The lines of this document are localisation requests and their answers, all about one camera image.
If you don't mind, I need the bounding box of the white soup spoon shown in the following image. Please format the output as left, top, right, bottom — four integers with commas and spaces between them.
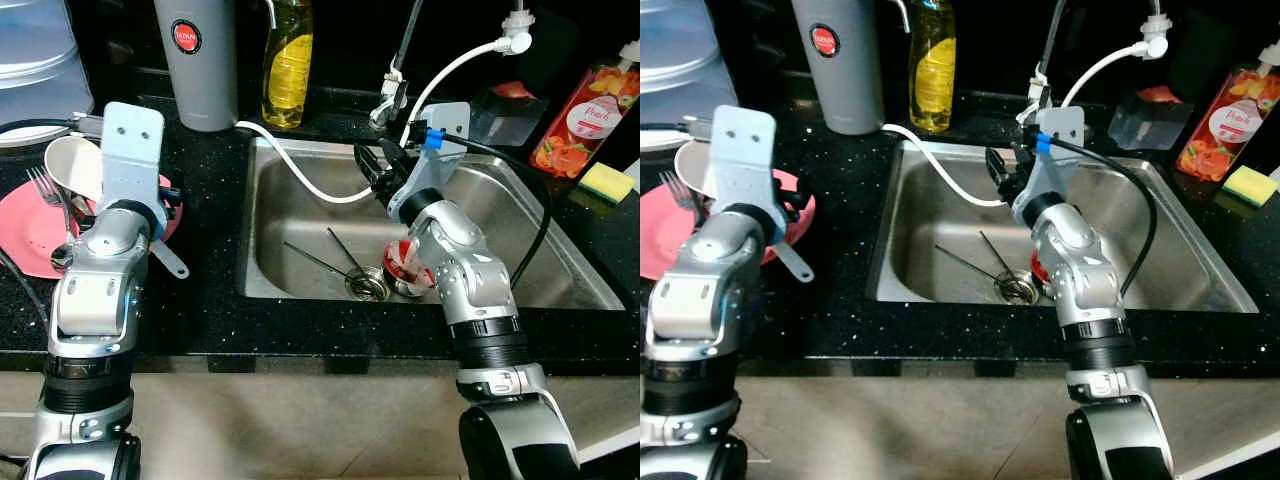
149, 238, 190, 280
774, 243, 814, 284

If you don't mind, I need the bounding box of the chrome sink faucet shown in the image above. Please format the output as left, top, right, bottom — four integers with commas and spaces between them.
369, 0, 427, 132
1017, 0, 1067, 128

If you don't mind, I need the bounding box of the black chopstick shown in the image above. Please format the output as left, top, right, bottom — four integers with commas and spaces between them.
979, 231, 1013, 278
934, 244, 1007, 283
282, 240, 363, 283
326, 227, 368, 275

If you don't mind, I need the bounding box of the stainless steel sink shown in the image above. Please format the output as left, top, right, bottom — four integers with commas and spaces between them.
238, 134, 627, 313
867, 139, 1260, 317

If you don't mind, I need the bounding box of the metal sink drain strainer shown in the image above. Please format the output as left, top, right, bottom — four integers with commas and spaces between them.
994, 269, 1042, 305
344, 264, 392, 302

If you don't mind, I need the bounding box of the metal fork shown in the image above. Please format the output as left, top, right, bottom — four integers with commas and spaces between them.
26, 166, 78, 243
659, 169, 707, 228

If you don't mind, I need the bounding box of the yellow dish soap bottle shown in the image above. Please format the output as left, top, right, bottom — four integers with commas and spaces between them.
907, 0, 957, 134
261, 0, 315, 130

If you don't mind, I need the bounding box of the clear plastic container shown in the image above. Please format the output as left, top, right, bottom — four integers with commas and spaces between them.
1107, 85, 1192, 152
469, 81, 550, 147

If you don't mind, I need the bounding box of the grey cylinder with red logo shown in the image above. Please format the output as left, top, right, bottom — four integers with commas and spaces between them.
790, 0, 887, 137
153, 0, 240, 133

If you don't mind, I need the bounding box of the pink plate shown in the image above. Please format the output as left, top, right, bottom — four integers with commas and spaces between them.
0, 174, 183, 280
640, 168, 817, 282

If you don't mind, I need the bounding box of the large clear water jug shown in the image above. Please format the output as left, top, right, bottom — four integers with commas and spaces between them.
0, 0, 97, 148
640, 0, 732, 153

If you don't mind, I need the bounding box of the yellow green sponge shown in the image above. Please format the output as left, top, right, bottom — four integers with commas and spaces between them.
579, 161, 637, 207
1221, 164, 1280, 209

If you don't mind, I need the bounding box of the peach hand soap pump bottle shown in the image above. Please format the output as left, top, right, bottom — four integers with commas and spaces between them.
1174, 58, 1280, 184
529, 42, 641, 180

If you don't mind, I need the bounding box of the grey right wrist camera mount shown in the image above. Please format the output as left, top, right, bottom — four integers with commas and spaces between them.
387, 101, 472, 223
1010, 105, 1087, 219

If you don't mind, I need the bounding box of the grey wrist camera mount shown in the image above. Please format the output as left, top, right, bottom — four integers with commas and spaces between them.
100, 100, 168, 217
1010, 105, 1087, 219
711, 105, 781, 219
387, 101, 472, 223

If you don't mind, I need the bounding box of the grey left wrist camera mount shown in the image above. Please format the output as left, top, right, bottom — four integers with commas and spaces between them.
711, 105, 781, 219
100, 100, 168, 217

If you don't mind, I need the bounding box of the white water hose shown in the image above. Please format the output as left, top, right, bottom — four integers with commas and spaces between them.
234, 30, 531, 204
880, 35, 1166, 208

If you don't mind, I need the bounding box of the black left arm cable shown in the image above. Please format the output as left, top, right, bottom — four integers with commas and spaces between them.
640, 120, 715, 138
0, 116, 104, 139

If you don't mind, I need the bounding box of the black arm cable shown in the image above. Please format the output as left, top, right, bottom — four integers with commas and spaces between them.
438, 134, 554, 293
640, 120, 715, 138
1048, 137, 1160, 298
0, 116, 104, 139

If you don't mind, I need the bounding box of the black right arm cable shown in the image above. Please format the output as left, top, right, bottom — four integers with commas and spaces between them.
1048, 137, 1160, 298
438, 134, 554, 293

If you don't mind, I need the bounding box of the white hose tap connector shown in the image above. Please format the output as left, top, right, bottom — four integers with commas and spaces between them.
503, 0, 534, 56
1140, 0, 1173, 59

